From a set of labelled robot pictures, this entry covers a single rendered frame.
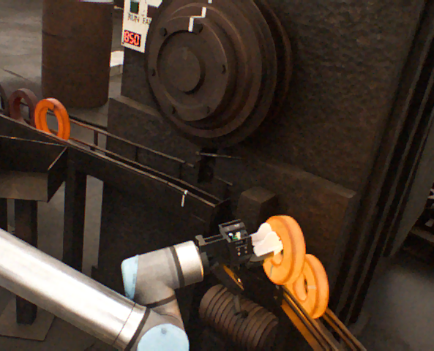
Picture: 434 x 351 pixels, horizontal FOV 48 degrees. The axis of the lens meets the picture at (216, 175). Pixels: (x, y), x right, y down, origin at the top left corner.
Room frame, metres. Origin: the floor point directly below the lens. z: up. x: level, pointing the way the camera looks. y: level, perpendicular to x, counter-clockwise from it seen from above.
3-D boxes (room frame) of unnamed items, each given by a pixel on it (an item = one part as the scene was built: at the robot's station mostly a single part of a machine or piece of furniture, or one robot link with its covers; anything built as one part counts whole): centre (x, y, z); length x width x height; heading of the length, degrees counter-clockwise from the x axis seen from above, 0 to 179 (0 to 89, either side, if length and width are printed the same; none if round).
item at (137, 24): (1.69, 0.30, 1.15); 0.26 x 0.02 x 0.18; 58
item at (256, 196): (1.30, -0.13, 0.68); 0.11 x 0.08 x 0.24; 148
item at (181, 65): (1.33, 0.12, 1.11); 0.28 x 0.06 x 0.28; 58
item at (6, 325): (1.45, 0.66, 0.36); 0.26 x 0.20 x 0.72; 93
